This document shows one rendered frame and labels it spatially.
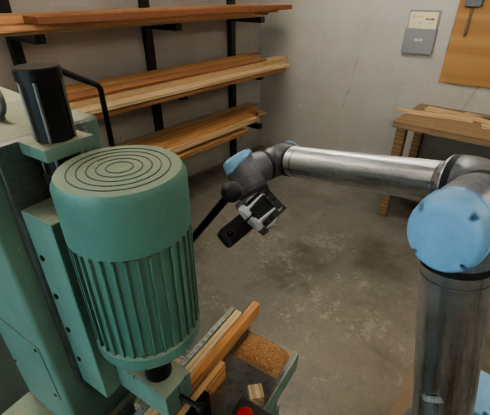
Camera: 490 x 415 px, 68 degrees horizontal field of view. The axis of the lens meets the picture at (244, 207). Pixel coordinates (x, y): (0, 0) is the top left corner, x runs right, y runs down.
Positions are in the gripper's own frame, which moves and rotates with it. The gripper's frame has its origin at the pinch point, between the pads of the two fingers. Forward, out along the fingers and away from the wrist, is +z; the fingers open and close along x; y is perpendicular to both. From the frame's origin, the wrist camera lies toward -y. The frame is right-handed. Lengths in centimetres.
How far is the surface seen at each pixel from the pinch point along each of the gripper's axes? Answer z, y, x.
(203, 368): -15.4, -32.9, 17.9
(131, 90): -169, -12, -126
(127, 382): -1.1, -40.1, 7.2
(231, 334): -24.3, -25.4, 17.9
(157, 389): 3.5, -33.6, 11.8
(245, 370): -20.2, -27.6, 25.9
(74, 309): 11.4, -30.7, -8.4
